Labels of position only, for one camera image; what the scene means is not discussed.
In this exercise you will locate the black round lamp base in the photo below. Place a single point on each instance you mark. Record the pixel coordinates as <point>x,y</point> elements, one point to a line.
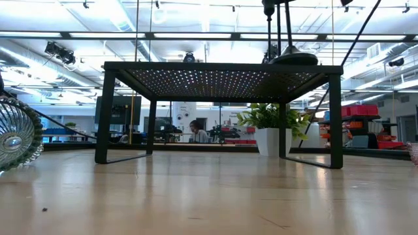
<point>294,58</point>

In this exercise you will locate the clear ribbed glass vessel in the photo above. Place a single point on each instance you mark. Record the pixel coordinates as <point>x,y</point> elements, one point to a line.
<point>14,130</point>

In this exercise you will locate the pink ribbed glass candle holder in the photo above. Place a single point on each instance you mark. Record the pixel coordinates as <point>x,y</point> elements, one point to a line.
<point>414,153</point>

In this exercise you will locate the background black robot arm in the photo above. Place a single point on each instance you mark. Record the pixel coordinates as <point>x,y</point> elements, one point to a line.
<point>225,134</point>

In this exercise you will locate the person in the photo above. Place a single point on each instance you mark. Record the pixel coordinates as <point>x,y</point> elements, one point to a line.
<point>199,134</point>

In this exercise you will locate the white column with cameras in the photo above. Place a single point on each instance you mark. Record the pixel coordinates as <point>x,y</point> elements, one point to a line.
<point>181,111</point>

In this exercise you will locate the black perforated metal shelf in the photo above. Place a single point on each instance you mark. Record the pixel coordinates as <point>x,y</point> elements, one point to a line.
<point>212,67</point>

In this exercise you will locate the green plant in white pot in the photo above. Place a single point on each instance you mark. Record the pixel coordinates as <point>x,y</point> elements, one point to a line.
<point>266,143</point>

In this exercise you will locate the black monitor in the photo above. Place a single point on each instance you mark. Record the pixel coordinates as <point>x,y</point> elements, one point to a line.
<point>127,109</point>

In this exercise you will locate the bin storage rack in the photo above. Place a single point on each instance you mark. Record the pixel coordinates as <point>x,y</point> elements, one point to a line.
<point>359,110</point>

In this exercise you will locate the blue storage bins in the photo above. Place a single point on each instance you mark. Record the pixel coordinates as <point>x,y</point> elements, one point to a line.
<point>58,131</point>

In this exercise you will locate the grey blue screen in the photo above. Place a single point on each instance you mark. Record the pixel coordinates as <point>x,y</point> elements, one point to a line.
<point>360,142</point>

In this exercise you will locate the black ceiling spotlight cluster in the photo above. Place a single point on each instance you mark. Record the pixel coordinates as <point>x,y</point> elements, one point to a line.
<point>60,52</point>

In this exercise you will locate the red plastic bin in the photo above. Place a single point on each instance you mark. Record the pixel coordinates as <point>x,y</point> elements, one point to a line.
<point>390,145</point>

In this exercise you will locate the black aluminium table frame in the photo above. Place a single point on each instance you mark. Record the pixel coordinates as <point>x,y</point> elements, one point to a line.
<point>196,147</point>

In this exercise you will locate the red wall bins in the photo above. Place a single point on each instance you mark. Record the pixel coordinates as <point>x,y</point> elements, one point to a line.
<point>250,130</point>

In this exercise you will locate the black ceiling camera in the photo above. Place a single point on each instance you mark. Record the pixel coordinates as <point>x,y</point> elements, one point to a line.
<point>396,62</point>

